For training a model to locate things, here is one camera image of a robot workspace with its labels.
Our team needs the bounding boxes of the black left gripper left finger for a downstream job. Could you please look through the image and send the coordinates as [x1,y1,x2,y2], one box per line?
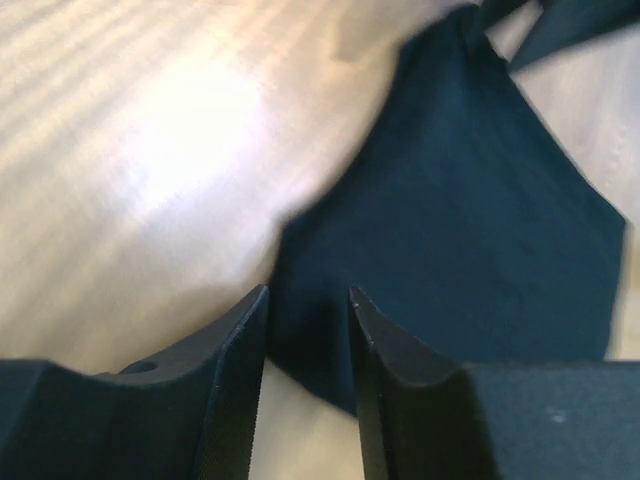
[1,286,269,479]

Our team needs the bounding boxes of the black t-shirt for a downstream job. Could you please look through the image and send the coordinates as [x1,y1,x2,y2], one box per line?
[267,1,639,412]

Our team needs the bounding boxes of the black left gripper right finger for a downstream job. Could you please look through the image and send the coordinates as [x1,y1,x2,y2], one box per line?
[349,288,639,479]

